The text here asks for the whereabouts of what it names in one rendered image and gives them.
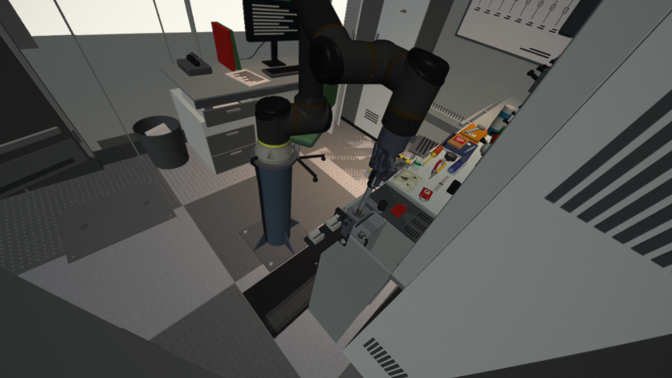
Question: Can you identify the black keyboard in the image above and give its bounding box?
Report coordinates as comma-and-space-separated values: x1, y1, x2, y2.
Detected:
261, 64, 301, 80

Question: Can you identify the beige square plate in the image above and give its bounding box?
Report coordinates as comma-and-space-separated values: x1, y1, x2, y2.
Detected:
386, 169, 424, 193

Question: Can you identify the dark grey floor plate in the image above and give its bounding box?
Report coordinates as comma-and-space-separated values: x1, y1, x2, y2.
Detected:
57, 183, 177, 264

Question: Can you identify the white blue spray can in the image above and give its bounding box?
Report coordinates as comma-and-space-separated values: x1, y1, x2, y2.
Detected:
489, 104, 519, 138

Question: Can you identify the black computer monitor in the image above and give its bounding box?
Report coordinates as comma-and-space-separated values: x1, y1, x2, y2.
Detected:
242, 0, 301, 67

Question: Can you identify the light grey tall cabinet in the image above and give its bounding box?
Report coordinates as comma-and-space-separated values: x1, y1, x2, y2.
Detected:
341, 0, 458, 140

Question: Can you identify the large grey vented cabinet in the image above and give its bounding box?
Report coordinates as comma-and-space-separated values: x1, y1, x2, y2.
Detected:
341, 0, 672, 378

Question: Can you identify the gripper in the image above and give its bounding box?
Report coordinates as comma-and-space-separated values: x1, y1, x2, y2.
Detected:
366, 128, 414, 190

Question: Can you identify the green binder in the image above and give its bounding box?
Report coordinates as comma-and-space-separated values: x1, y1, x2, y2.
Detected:
230, 30, 243, 71

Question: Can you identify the green office chair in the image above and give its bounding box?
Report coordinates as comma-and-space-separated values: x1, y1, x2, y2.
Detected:
290, 79, 340, 183

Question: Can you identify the grey ribbed tray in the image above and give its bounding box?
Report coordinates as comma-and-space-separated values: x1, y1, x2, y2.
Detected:
408, 135, 437, 156

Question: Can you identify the black desk telephone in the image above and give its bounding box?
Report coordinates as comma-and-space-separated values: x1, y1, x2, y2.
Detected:
176, 52, 213, 77

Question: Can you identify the white printed paper sheet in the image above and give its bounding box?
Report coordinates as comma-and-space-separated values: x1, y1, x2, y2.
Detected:
225, 68, 270, 88

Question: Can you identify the black V-rest bracket with clip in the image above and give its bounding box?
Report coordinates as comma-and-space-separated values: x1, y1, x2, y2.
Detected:
304, 207, 353, 247

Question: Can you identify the white wiring diagram board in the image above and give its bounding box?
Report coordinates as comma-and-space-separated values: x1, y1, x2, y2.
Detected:
455, 0, 581, 67

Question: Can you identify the dark glazed cabinet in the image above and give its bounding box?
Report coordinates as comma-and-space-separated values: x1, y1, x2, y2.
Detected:
0, 20, 104, 201

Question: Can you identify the grey racking crank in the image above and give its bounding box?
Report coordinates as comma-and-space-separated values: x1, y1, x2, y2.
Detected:
354, 184, 375, 218

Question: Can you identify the bright window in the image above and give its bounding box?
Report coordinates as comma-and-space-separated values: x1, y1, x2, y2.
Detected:
9, 0, 348, 37

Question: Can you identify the red binder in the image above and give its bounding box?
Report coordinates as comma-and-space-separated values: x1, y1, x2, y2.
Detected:
211, 21, 237, 72

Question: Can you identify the orange box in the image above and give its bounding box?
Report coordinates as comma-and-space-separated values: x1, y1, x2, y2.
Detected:
454, 123, 489, 146

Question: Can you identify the grey desk with drawers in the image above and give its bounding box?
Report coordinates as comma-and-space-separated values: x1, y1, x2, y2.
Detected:
160, 57, 338, 175

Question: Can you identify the dark grey waste bin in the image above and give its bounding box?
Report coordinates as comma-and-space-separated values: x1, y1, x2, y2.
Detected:
132, 115, 190, 170

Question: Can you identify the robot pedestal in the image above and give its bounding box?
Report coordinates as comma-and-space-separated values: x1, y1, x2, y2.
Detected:
239, 143, 317, 272

